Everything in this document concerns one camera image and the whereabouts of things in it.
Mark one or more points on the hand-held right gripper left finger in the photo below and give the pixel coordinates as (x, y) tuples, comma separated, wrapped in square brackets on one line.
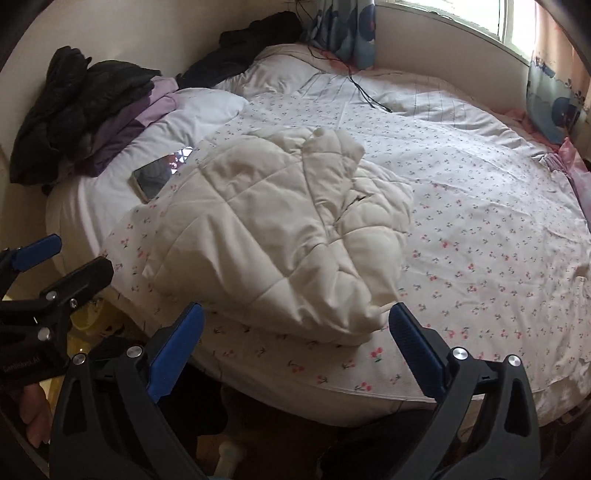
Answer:
[(175, 350)]

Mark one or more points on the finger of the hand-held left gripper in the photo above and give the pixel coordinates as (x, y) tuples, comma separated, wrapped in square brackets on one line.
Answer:
[(83, 277), (39, 249)]

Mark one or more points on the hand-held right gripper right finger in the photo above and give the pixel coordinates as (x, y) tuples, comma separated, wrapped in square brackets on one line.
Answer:
[(418, 350)]

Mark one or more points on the beige quilted comforter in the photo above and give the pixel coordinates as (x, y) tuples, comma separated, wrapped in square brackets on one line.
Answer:
[(277, 230)]

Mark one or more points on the black clothes pile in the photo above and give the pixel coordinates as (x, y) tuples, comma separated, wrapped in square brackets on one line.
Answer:
[(78, 101)]

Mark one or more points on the person's left hand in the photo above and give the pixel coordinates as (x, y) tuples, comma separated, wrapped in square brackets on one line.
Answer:
[(37, 410)]

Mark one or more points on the yellow object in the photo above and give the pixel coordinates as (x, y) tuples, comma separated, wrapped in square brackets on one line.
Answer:
[(94, 323)]

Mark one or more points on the large white pillow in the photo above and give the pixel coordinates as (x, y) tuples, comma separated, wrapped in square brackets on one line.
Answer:
[(92, 198)]

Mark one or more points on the smartphone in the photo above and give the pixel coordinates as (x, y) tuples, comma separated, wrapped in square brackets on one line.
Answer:
[(157, 177)]

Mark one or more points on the floral bed sheet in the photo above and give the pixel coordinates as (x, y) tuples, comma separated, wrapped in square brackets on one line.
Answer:
[(485, 207)]

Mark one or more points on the purple garment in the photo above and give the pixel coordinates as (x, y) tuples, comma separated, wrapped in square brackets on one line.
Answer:
[(138, 120)]

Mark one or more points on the black jacket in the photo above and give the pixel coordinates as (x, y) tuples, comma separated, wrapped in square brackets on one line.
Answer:
[(240, 46)]

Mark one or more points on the small white pillow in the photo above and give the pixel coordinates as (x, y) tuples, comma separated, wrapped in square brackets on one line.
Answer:
[(281, 69)]

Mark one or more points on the pink and blue patterned curtain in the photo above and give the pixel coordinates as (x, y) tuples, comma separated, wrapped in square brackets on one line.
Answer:
[(554, 92)]

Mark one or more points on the window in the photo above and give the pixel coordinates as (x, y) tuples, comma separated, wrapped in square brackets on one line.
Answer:
[(452, 21)]

